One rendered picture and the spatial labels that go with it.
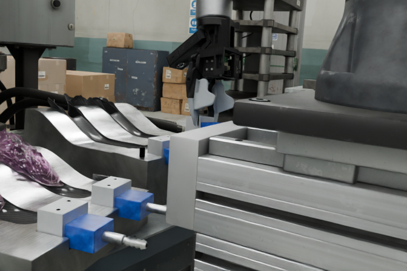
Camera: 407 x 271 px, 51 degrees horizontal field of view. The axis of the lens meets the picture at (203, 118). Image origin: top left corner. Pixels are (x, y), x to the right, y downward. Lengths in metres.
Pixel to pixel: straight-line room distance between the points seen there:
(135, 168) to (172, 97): 6.94
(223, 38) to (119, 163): 0.31
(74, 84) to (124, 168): 4.70
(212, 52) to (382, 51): 0.53
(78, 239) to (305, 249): 0.26
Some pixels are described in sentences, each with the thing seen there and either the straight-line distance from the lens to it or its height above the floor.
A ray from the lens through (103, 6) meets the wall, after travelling 9.09.
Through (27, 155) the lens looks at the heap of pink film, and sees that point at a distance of 0.70.
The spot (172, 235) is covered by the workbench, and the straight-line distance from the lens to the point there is 0.71.
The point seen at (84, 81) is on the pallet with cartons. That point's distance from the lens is 5.41.
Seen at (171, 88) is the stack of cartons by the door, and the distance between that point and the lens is 7.69.
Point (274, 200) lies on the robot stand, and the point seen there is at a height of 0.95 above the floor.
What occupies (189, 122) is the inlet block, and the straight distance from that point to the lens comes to 0.86.
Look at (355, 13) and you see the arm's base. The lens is 0.37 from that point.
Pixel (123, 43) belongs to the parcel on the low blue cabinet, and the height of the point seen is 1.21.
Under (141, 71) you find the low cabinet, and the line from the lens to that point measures 7.86.
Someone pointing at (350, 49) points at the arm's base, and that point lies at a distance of 0.37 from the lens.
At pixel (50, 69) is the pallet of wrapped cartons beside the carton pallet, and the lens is 4.85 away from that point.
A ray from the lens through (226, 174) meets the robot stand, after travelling 0.38.
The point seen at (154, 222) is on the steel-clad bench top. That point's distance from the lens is 0.71.
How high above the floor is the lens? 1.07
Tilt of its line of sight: 8 degrees down
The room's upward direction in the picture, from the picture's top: 4 degrees clockwise
